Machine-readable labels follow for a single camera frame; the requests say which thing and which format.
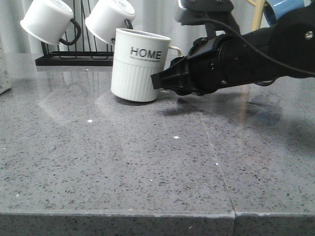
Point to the right white hanging mug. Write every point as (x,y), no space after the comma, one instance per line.
(107,16)

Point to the blue hanging mug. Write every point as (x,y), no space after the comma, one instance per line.
(277,8)

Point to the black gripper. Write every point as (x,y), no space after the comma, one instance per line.
(210,65)

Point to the white HOME mug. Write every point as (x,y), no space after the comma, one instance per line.
(137,56)

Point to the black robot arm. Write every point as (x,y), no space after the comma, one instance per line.
(286,48)

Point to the wooden mug tree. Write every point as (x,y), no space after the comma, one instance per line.
(258,12)

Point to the left white hanging mug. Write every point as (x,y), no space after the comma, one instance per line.
(47,20)

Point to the white hanging mug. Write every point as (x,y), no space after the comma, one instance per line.
(47,20)
(107,16)

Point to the whole milk carton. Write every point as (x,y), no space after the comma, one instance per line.
(5,82)

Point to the black wire mug rack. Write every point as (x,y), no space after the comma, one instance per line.
(87,51)

